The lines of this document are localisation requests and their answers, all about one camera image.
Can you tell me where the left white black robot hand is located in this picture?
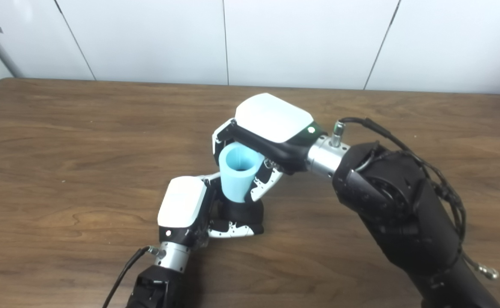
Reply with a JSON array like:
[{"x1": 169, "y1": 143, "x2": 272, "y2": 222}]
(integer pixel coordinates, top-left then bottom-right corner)
[{"x1": 157, "y1": 172, "x2": 257, "y2": 249}]

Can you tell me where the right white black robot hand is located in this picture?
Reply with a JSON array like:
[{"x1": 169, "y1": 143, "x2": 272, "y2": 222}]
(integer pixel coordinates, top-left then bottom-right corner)
[{"x1": 211, "y1": 93, "x2": 328, "y2": 202}]

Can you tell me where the light blue cylinder cup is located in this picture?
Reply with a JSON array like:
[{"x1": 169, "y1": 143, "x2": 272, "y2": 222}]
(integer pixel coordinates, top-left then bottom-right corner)
[{"x1": 218, "y1": 142, "x2": 267, "y2": 203}]

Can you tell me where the black flared nozzle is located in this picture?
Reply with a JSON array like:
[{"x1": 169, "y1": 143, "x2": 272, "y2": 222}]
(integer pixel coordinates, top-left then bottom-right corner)
[{"x1": 209, "y1": 197, "x2": 265, "y2": 235}]

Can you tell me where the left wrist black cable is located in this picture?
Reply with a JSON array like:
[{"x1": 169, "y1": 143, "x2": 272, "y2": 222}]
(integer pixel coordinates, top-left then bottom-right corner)
[{"x1": 102, "y1": 246, "x2": 167, "y2": 308}]

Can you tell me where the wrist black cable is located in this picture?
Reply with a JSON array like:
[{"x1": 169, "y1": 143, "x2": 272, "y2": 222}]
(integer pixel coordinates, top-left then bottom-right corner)
[
  {"x1": 330, "y1": 117, "x2": 467, "y2": 257},
  {"x1": 102, "y1": 246, "x2": 167, "y2": 308}
]

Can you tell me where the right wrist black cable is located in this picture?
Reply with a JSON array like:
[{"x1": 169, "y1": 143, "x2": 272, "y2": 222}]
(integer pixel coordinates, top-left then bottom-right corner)
[{"x1": 330, "y1": 117, "x2": 467, "y2": 257}]

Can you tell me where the silver cable plug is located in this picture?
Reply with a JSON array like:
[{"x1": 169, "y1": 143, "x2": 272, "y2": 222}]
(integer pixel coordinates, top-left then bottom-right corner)
[{"x1": 464, "y1": 255, "x2": 500, "y2": 281}]

